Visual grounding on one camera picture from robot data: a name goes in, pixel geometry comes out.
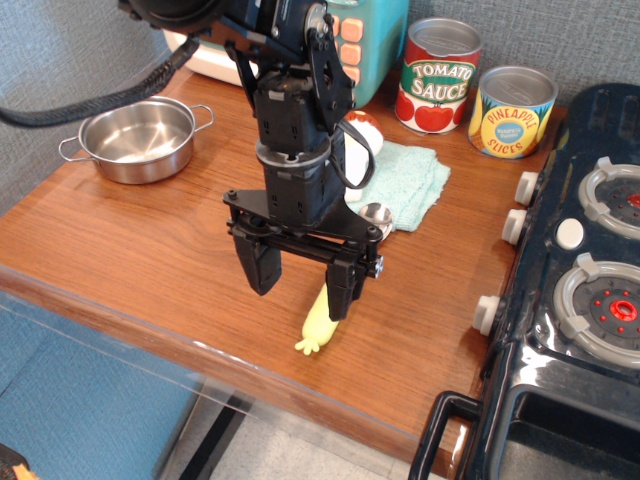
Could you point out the spoon with yellow-green handle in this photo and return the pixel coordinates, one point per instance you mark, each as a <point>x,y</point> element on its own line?
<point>318,327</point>

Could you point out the pineapple slices can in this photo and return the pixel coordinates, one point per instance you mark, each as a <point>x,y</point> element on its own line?
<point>512,108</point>

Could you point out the plush white mushroom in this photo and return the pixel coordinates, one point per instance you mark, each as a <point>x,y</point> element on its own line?
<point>363,140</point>

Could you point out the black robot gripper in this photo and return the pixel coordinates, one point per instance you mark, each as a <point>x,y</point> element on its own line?
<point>302,211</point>

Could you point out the teal toy microwave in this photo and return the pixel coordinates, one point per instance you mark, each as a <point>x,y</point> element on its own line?
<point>369,38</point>

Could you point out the small steel pot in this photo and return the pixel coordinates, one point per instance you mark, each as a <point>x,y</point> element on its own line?
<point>143,143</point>

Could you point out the tomato sauce can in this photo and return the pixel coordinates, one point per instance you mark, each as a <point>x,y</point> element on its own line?
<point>440,63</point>

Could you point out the light blue folded cloth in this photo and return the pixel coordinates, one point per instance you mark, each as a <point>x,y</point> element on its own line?
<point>408,180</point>

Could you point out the orange object at corner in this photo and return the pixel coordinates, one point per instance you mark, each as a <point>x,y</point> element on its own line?
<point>14,466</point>

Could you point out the black toy stove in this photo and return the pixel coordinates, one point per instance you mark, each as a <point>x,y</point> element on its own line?
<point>560,393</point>

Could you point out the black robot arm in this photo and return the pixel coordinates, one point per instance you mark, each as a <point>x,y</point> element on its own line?
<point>289,68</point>

